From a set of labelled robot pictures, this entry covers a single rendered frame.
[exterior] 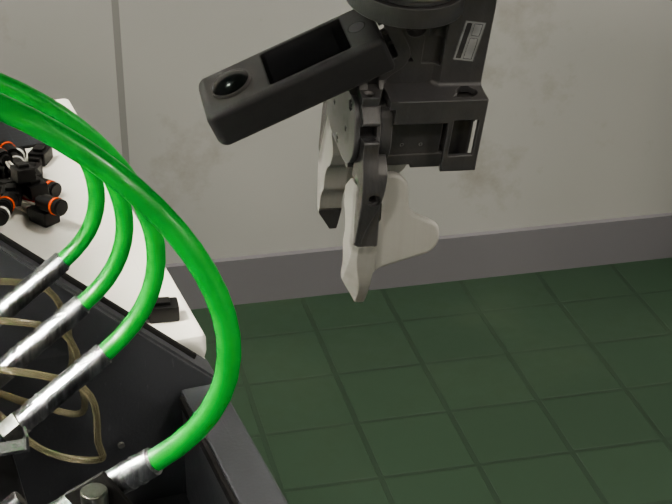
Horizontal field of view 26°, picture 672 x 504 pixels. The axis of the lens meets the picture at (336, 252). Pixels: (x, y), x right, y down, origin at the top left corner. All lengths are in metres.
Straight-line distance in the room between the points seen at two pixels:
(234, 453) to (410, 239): 0.43
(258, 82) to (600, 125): 2.78
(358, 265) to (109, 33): 2.36
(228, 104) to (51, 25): 2.37
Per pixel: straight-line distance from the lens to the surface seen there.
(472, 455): 2.98
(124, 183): 0.78
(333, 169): 0.96
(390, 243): 0.91
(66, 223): 1.66
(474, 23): 0.87
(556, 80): 3.52
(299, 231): 3.48
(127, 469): 0.88
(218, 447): 1.31
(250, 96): 0.85
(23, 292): 1.22
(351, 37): 0.86
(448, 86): 0.89
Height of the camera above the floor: 1.68
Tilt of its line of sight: 27 degrees down
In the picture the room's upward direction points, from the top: straight up
